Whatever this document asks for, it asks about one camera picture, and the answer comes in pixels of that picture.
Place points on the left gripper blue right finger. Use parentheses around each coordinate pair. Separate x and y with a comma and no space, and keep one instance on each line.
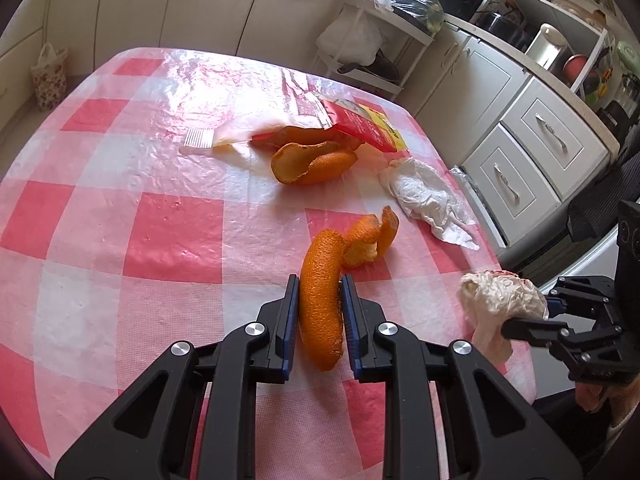
(352,317)

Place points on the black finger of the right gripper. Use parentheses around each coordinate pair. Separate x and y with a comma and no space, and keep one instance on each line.
(537,333)

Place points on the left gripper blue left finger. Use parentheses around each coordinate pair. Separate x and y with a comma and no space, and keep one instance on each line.
(288,324)

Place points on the long orange peel strip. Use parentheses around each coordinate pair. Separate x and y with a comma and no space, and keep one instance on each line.
(320,318)

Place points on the white paper ball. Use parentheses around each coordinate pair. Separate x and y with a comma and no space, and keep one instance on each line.
(490,298)

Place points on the red snack wrapper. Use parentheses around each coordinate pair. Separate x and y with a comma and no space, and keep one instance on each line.
(302,115)

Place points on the white kitchen base cabinets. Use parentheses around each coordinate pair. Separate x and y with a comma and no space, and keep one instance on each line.
(281,32)

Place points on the person's right hand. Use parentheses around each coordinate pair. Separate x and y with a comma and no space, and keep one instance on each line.
(623,399)

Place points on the curled orange peel piece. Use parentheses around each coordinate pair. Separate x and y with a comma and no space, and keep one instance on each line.
(369,238)

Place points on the dark striped apron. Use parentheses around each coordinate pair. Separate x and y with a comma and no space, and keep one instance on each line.
(593,212)

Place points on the white crumpled napkin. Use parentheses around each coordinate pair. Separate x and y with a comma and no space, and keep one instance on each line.
(423,194)

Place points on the pink checkered tablecloth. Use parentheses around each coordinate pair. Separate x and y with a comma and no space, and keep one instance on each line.
(114,245)

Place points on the white drawer cabinet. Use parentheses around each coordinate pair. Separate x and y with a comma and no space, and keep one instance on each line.
(522,176)

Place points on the white storage rack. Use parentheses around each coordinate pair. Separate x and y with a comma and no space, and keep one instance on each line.
(408,28)

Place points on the white plastic bag on rack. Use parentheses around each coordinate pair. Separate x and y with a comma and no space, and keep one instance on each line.
(352,38)

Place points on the floral small bag on floor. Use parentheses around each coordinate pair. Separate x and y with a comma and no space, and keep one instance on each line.
(49,77)

